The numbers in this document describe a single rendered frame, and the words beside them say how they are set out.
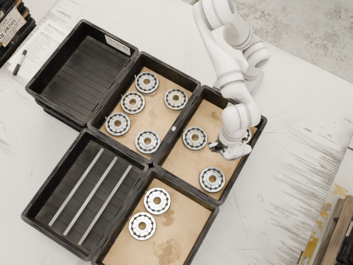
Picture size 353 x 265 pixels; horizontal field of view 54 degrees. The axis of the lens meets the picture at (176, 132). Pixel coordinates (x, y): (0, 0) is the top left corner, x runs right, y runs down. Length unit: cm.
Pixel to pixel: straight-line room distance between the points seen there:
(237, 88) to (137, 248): 73
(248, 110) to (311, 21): 206
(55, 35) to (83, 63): 32
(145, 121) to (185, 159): 23
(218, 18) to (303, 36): 187
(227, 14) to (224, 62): 14
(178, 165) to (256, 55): 52
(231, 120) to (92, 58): 87
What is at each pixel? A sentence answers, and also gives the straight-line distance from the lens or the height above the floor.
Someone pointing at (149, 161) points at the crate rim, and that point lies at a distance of 131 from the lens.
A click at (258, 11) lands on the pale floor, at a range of 288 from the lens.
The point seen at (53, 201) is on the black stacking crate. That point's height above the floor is 83.
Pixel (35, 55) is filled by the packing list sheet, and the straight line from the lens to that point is 186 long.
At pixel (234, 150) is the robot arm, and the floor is 116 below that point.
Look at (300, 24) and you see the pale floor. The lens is 291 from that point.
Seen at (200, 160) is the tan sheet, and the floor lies 83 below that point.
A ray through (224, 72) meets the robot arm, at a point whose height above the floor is 136.
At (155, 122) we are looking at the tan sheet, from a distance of 146.
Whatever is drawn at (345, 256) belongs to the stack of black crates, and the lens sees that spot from 216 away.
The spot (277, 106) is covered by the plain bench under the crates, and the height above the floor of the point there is 70.
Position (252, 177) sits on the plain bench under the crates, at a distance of 158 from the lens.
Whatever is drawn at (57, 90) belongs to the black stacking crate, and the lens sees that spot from 159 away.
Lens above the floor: 220
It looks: 71 degrees down
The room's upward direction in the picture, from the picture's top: 5 degrees clockwise
